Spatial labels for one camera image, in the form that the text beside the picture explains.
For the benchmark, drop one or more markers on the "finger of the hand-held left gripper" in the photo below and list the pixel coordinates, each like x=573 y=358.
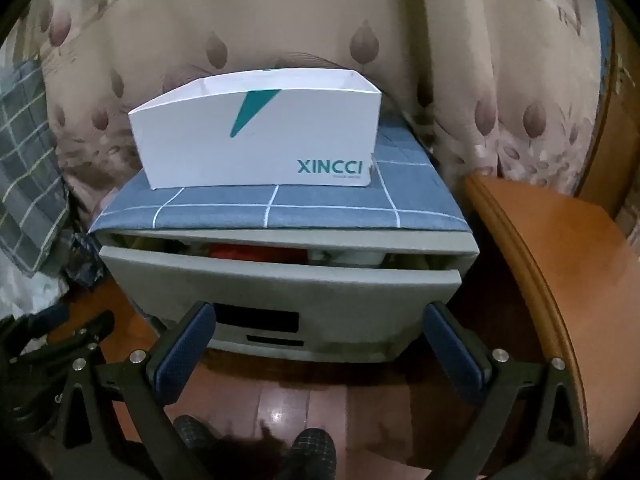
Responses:
x=80 y=332

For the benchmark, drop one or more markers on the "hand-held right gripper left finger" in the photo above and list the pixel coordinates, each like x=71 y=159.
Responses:
x=185 y=350

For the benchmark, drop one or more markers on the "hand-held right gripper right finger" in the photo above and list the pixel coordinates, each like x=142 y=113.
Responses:
x=455 y=355

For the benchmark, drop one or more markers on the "red underwear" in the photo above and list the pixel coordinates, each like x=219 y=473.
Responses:
x=250 y=250

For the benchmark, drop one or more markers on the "white cardboard box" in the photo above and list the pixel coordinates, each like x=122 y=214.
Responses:
x=250 y=145

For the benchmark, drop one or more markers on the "grey drawer cabinet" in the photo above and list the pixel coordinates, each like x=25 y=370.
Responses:
x=467 y=260

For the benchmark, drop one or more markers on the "grey drawer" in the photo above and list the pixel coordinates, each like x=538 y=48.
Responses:
x=350 y=347

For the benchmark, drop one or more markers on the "dark patterned plastic bag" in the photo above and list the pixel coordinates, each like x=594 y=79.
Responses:
x=82 y=260

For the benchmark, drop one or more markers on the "white crumpled plastic bag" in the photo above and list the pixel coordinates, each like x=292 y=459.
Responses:
x=25 y=285

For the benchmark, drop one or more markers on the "person's left slipper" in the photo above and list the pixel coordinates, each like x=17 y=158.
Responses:
x=192 y=435

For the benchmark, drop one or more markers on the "person's slipper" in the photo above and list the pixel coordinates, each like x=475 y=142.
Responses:
x=192 y=435
x=312 y=452

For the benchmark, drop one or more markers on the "orange wooden board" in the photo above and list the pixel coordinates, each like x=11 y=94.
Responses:
x=575 y=270

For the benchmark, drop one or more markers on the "person's right slipper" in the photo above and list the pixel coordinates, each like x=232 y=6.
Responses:
x=312 y=452

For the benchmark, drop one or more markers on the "dark plaid cloth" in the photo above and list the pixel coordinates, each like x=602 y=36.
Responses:
x=25 y=170

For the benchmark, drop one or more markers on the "blue checked cloth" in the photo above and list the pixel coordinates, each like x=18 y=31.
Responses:
x=320 y=210

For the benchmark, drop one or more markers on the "beige leaf print curtain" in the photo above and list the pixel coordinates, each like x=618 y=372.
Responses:
x=280 y=20

